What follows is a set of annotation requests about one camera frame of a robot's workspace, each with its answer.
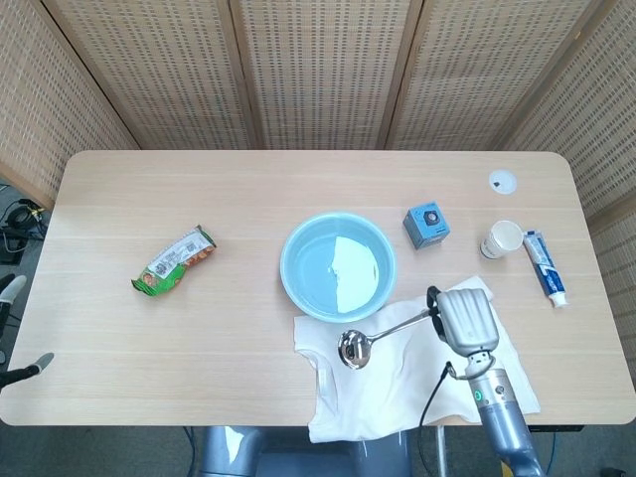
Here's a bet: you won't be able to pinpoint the blue white toothpaste tube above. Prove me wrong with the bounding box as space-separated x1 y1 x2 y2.
522 228 570 310

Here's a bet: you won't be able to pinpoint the white paper cup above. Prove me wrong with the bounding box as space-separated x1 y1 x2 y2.
479 220 525 261

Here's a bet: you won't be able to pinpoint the green snack packet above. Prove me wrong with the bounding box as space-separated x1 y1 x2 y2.
130 224 219 298

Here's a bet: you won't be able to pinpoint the metal ladle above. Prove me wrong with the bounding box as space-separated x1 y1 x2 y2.
337 307 434 372

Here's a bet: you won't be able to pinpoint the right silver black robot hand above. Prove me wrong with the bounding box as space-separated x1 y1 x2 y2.
425 285 501 357

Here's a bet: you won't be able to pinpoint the metal table leg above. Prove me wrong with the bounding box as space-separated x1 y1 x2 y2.
433 425 447 477

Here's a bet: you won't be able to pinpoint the white cloth shirt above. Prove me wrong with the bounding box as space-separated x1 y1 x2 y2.
292 275 542 444

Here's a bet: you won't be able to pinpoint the small blue cube box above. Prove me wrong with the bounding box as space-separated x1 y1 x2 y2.
402 200 450 250

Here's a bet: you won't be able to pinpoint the black cables and headphones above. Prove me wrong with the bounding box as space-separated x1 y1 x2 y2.
0 182 47 265

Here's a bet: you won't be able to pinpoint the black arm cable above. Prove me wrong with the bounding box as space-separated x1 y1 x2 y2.
418 361 474 477

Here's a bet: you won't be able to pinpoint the left black grey robot hand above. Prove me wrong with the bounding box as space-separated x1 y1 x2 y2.
0 274 56 392

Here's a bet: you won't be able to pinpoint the light blue bowl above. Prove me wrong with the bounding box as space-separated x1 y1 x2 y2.
279 212 398 324

